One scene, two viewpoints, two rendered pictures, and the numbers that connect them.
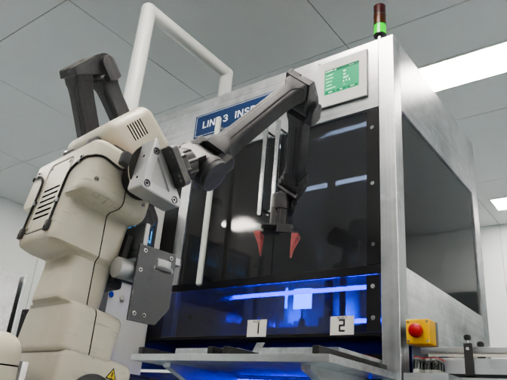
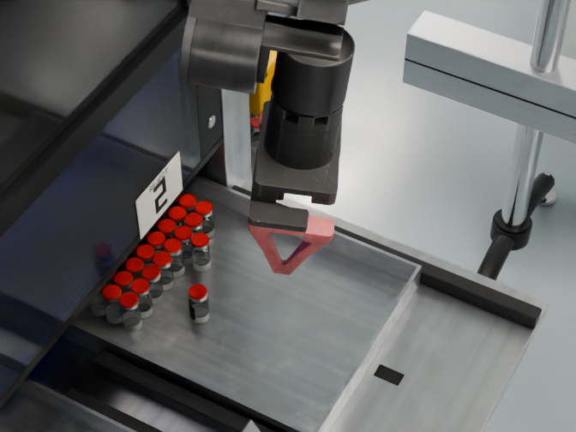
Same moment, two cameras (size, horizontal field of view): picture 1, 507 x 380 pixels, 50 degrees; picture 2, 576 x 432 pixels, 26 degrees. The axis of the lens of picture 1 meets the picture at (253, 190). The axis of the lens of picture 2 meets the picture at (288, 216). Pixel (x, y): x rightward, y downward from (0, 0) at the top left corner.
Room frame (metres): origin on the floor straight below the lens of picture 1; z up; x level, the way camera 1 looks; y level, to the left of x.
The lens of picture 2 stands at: (1.78, 0.62, 2.00)
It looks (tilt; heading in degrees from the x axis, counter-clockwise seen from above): 48 degrees down; 260
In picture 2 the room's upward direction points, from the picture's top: straight up
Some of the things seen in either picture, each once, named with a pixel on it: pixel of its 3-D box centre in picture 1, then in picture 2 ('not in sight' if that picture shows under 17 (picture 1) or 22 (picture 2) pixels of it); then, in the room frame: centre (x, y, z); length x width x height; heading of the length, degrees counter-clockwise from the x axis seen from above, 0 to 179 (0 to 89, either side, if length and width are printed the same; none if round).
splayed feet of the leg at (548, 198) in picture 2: not in sight; (508, 243); (1.05, -0.97, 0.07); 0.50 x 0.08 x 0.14; 52
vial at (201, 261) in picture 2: not in sight; (201, 252); (1.72, -0.33, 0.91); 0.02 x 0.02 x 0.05
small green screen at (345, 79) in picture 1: (342, 80); not in sight; (1.76, -0.31, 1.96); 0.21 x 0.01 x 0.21; 52
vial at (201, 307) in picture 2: not in sight; (199, 304); (1.73, -0.26, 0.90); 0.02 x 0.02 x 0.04
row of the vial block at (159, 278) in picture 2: not in sight; (169, 264); (1.76, -0.32, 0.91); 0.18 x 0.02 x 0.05; 52
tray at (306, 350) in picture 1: (327, 361); (235, 297); (1.69, -0.26, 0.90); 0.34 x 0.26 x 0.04; 142
